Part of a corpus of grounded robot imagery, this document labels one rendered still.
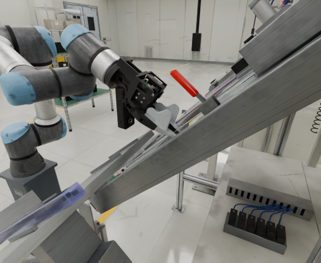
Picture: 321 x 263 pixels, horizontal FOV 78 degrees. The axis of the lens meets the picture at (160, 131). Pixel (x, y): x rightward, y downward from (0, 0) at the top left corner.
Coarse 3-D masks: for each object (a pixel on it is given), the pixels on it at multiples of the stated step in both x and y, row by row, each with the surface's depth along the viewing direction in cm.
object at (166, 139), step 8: (248, 80) 35; (240, 88) 36; (224, 96) 38; (200, 112) 42; (192, 120) 43; (184, 128) 44; (168, 136) 47; (160, 144) 49; (144, 152) 54; (136, 160) 56; (128, 168) 59; (112, 176) 64
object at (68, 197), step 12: (72, 192) 14; (84, 192) 15; (48, 204) 15; (60, 204) 14; (72, 204) 14; (24, 216) 21; (36, 216) 17; (48, 216) 16; (12, 228) 21; (24, 228) 20; (0, 240) 25
